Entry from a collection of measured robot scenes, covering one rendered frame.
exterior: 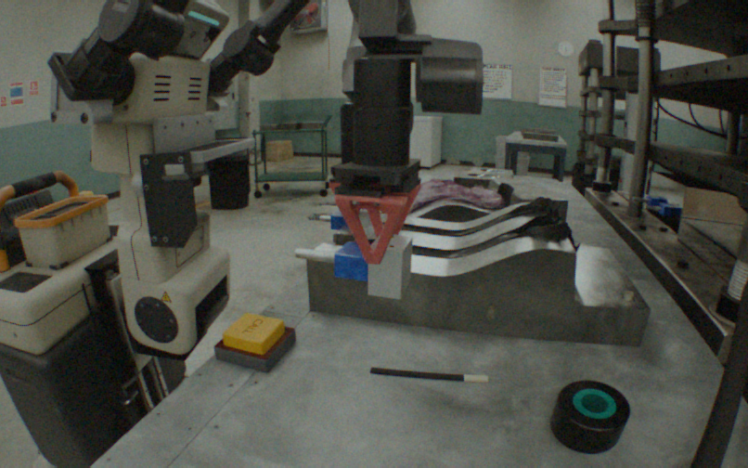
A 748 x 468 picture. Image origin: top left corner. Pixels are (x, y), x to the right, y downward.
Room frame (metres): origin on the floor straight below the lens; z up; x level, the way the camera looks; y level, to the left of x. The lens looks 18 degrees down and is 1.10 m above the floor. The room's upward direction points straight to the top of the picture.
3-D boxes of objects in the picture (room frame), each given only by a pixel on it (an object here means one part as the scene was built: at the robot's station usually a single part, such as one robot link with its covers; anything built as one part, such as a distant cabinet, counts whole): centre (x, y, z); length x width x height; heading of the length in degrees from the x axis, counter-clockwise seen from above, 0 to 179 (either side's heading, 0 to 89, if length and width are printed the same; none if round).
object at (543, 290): (0.60, -0.18, 0.87); 0.50 x 0.26 x 0.14; 74
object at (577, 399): (0.27, -0.22, 0.82); 0.08 x 0.08 x 0.04
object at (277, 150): (8.64, 2.09, 0.20); 0.63 x 0.44 x 0.40; 157
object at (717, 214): (0.90, -1.10, 0.87); 0.50 x 0.27 x 0.17; 74
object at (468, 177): (1.38, -0.39, 0.84); 0.20 x 0.15 x 0.07; 74
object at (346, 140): (0.73, 0.03, 1.02); 0.10 x 0.07 x 0.07; 163
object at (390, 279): (0.42, 0.03, 0.93); 0.13 x 0.05 x 0.05; 73
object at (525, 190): (0.97, -0.20, 0.86); 0.50 x 0.26 x 0.11; 91
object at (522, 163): (6.82, -2.43, 0.16); 0.60 x 0.42 x 0.33; 63
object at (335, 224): (0.74, 0.07, 0.89); 0.13 x 0.05 x 0.05; 73
